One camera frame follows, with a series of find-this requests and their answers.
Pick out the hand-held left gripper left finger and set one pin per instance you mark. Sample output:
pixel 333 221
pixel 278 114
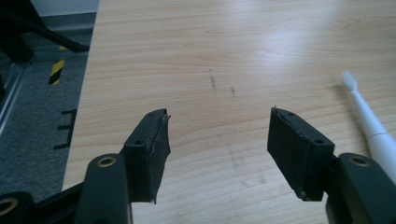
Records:
pixel 145 155

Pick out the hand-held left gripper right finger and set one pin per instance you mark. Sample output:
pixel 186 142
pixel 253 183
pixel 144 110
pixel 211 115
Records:
pixel 295 152

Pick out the white electric toothbrush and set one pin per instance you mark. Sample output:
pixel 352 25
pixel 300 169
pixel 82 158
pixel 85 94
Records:
pixel 372 126

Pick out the black floor tape marks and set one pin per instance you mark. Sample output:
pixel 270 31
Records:
pixel 70 127

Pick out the yellow black striped floor tape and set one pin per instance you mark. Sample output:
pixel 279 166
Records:
pixel 56 71

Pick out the black metal stand base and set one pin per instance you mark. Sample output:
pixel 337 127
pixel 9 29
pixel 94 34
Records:
pixel 21 28

